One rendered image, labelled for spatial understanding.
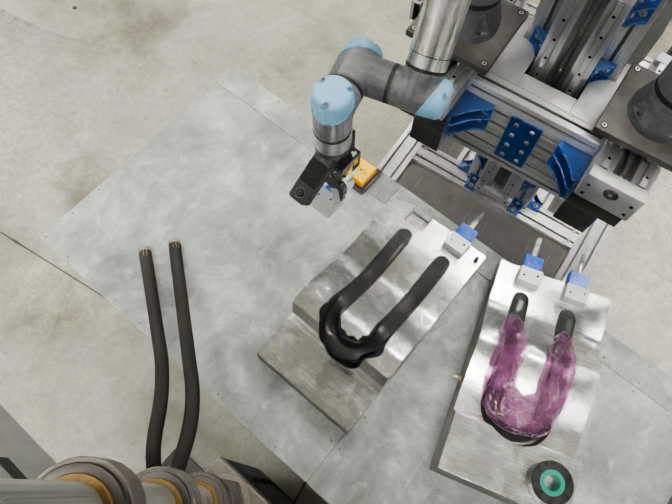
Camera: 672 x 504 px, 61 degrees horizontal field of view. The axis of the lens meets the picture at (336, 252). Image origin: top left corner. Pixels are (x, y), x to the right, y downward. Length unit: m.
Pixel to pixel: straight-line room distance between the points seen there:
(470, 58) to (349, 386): 0.81
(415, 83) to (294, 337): 0.60
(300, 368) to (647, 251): 1.71
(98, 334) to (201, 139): 1.01
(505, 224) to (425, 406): 1.03
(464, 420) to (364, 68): 0.71
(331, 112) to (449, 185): 1.26
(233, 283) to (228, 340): 0.14
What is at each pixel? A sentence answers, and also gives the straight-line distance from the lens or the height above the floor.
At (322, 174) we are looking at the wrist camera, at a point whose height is 1.11.
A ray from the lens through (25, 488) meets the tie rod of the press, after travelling 0.47.
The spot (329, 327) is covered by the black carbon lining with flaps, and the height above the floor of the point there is 0.88.
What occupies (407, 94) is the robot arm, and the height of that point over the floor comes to 1.27.
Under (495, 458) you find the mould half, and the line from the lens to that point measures 1.23.
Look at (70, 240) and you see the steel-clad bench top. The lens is 1.55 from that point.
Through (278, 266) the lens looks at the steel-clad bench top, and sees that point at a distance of 1.39.
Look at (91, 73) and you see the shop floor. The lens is 2.95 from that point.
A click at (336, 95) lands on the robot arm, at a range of 1.00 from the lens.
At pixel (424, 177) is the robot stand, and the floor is 0.21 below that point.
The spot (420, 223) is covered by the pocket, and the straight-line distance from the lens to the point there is 1.38.
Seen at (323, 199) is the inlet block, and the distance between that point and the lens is 1.28.
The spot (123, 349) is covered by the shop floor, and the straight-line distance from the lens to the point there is 2.28.
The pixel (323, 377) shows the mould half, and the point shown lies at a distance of 1.25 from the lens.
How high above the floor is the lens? 2.09
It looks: 67 degrees down
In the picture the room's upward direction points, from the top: 1 degrees clockwise
